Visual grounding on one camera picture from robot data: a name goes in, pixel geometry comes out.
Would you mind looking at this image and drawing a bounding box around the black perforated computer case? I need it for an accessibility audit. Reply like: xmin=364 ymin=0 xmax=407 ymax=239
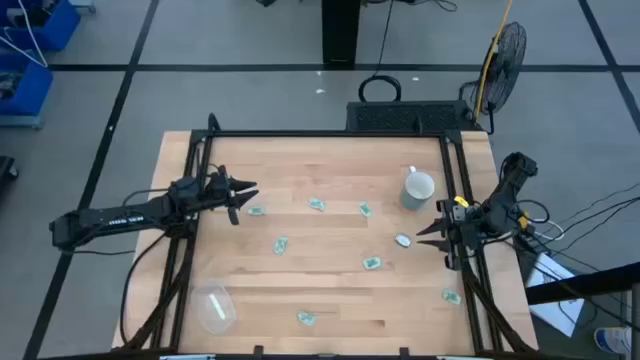
xmin=345 ymin=99 xmax=482 ymax=134

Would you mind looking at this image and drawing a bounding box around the black aluminium table frame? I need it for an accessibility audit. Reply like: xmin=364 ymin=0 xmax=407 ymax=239
xmin=112 ymin=113 xmax=539 ymax=358

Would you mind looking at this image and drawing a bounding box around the black upright post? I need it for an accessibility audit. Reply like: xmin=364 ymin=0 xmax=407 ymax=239
xmin=321 ymin=0 xmax=362 ymax=70

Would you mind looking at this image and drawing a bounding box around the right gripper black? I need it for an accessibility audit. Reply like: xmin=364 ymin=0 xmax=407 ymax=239
xmin=415 ymin=197 xmax=484 ymax=271

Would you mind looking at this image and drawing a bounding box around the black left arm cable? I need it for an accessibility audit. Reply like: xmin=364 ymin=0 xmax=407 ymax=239
xmin=118 ymin=230 xmax=170 ymax=347

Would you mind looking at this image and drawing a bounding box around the teal ceramic mug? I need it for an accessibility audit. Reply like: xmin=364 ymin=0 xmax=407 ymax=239
xmin=399 ymin=165 xmax=437 ymax=212

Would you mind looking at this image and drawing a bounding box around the black floor fan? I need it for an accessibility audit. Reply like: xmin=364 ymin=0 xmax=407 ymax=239
xmin=458 ymin=21 xmax=529 ymax=136

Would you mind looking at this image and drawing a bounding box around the white thin cable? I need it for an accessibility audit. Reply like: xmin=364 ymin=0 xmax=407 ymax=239
xmin=2 ymin=0 xmax=50 ymax=69

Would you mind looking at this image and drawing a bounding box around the black floor cable bundle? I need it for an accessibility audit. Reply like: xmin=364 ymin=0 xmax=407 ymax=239
xmin=514 ymin=182 xmax=640 ymax=334

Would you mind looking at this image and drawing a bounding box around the black metal beam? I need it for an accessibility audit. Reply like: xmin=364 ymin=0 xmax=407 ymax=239
xmin=524 ymin=261 xmax=640 ymax=306

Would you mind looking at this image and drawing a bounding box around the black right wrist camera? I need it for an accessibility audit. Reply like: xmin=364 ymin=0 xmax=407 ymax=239
xmin=458 ymin=206 xmax=484 ymax=237

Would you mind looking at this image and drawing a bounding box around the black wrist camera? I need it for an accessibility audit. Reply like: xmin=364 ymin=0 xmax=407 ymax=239
xmin=458 ymin=206 xmax=484 ymax=237
xmin=205 ymin=169 xmax=230 ymax=201

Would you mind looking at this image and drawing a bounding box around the white looped cable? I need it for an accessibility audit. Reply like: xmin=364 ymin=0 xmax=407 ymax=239
xmin=527 ymin=217 xmax=566 ymax=242

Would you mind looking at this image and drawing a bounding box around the blue storage bin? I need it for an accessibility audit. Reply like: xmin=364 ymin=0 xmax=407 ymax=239
xmin=0 ymin=52 xmax=55 ymax=130
xmin=0 ymin=0 xmax=82 ymax=53

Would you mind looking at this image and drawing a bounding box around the black coiled floor cable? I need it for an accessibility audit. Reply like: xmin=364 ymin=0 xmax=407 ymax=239
xmin=357 ymin=0 xmax=403 ymax=104

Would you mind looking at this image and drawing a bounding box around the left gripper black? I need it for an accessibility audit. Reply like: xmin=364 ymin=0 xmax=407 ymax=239
xmin=204 ymin=166 xmax=260 ymax=227

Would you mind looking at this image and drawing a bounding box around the yellow hanging cable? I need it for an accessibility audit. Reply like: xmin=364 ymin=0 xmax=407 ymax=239
xmin=473 ymin=0 xmax=515 ymax=121

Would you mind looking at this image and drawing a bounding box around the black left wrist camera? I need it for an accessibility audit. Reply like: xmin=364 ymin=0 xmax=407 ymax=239
xmin=205 ymin=169 xmax=230 ymax=201

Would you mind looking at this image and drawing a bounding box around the white paper sheet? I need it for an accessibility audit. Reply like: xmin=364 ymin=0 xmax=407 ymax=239
xmin=524 ymin=252 xmax=586 ymax=339

